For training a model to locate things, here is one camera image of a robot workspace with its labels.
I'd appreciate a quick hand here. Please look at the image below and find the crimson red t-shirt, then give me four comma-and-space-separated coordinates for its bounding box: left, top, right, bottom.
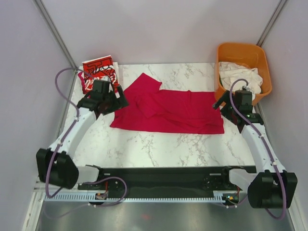
110, 73, 224, 135

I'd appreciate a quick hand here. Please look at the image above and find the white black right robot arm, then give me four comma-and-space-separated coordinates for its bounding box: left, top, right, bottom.
213, 90, 298, 209

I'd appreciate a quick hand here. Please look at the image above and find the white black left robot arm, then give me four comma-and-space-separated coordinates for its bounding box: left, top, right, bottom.
36, 80, 128, 189

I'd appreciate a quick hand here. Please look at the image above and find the white crumpled cloth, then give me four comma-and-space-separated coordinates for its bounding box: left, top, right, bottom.
219, 62, 263, 94

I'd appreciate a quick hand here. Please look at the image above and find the red Coca-Cola folded shirt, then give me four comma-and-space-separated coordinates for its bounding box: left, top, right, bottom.
82, 55, 120, 92

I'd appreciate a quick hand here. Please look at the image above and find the orange plastic basket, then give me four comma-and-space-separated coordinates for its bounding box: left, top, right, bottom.
214, 42, 272, 105

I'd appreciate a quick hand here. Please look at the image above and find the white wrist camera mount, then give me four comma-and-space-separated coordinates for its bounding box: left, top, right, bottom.
242, 86, 255, 94

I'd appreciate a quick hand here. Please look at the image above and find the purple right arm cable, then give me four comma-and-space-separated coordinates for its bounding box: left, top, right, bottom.
229, 78, 288, 220

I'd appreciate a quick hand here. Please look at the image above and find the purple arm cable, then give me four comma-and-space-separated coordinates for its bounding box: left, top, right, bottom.
229, 78, 288, 220
45, 68, 128, 207

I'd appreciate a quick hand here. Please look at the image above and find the aluminium frame rail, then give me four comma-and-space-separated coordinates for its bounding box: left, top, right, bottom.
33, 172, 297, 193

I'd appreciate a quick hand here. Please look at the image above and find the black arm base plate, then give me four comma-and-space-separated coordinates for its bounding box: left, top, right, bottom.
79, 166, 248, 199

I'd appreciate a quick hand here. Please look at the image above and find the white slotted cable duct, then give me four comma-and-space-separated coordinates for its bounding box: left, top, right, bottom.
44, 192, 239, 203

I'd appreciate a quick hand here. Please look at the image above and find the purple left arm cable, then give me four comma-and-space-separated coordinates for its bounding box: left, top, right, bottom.
45, 68, 128, 207

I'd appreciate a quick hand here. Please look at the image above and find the right aluminium corner post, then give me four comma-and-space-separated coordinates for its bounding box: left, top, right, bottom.
256, 0, 289, 47

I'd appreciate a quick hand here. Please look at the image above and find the aluminium corner post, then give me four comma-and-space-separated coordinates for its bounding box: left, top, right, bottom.
33, 0, 77, 67
256, 0, 289, 47

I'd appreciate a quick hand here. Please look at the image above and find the left aluminium corner post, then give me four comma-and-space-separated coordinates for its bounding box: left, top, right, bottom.
33, 0, 77, 67

